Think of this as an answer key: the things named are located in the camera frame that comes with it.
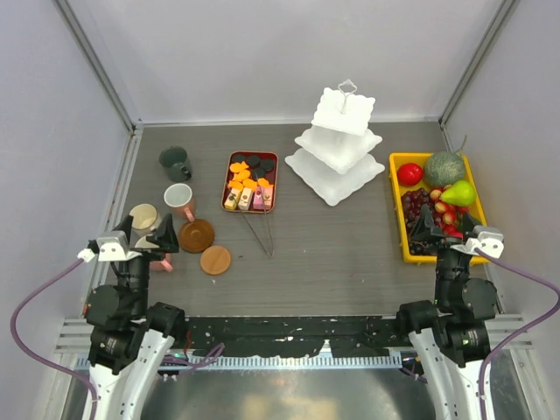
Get pink mug near arm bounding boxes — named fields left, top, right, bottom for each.
left=135, top=235, right=173, bottom=272

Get dark green mug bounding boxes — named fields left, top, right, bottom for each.
left=158, top=146, right=193, bottom=183

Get green pear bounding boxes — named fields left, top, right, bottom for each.
left=440, top=180, right=477, bottom=207

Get orange fish cookies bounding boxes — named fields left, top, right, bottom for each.
left=227, top=161, right=270, bottom=191

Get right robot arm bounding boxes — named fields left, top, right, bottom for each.
left=395, top=206, right=504, bottom=419

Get yellow fruit bin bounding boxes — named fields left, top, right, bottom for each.
left=388, top=152, right=489, bottom=266

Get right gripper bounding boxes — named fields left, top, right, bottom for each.
left=410, top=204, right=478, bottom=306

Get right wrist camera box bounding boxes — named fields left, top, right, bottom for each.
left=463, top=225, right=504, bottom=259

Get light wooden coaster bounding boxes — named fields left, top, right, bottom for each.
left=200, top=245, right=232, bottom=276

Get black round cookies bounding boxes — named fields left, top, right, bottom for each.
left=229, top=151, right=277, bottom=178

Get red apple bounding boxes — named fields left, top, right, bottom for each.
left=396, top=163, right=424, bottom=186

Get dark grapes bunch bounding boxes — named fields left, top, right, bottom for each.
left=409, top=239, right=438, bottom=256

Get red cherries cluster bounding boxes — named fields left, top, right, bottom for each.
left=430, top=185, right=470, bottom=237

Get beige mug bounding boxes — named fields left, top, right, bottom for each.
left=129, top=203, right=162, bottom=235

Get pink mug white inside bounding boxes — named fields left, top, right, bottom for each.
left=164, top=183, right=196, bottom=222

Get white three-tier stand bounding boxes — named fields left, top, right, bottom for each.
left=284, top=80, right=385, bottom=207

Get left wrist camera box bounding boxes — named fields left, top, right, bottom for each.
left=77, top=231, right=137, bottom=263

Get dark brown wooden saucer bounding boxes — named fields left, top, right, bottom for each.
left=178, top=219, right=215, bottom=254

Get green melon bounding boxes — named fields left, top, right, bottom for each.
left=423, top=136, right=467, bottom=187

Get metal serving tongs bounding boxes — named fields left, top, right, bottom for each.
left=239, top=185, right=276, bottom=258

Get cream cake slice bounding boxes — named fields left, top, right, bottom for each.
left=238, top=187, right=253, bottom=211

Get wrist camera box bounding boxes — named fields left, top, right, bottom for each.
left=77, top=231, right=137, bottom=263
left=463, top=225, right=504, bottom=259

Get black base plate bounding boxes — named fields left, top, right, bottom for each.
left=187, top=316, right=410, bottom=359

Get red dessert tray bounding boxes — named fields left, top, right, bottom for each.
left=221, top=150, right=278, bottom=214

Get purple grape bunch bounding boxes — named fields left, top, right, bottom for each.
left=401, top=188, right=434, bottom=233

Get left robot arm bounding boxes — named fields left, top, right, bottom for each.
left=78, top=213, right=187, bottom=419

